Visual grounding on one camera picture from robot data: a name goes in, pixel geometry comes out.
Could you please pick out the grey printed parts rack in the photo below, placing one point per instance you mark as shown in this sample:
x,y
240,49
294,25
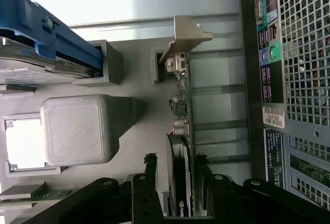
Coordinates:
x,y
74,131

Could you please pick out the hard disk in blue carrier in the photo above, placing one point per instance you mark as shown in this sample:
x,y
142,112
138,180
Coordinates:
x,y
64,46

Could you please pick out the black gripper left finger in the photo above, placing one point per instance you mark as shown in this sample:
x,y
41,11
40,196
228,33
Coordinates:
x,y
144,203

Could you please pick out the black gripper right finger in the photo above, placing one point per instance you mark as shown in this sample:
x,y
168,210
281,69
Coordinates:
x,y
221,198

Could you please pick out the dark blue label sticker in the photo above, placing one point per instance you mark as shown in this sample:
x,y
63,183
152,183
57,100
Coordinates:
x,y
274,157

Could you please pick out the green RAM stick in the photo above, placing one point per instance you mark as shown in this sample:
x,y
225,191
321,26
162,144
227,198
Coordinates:
x,y
43,195

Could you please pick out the black open PC case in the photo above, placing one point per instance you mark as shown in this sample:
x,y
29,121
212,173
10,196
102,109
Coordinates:
x,y
304,53

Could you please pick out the white barcode sticker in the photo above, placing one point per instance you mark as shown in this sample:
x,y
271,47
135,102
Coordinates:
x,y
273,117

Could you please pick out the silver square CPU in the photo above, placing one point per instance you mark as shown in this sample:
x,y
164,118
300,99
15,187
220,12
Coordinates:
x,y
24,144

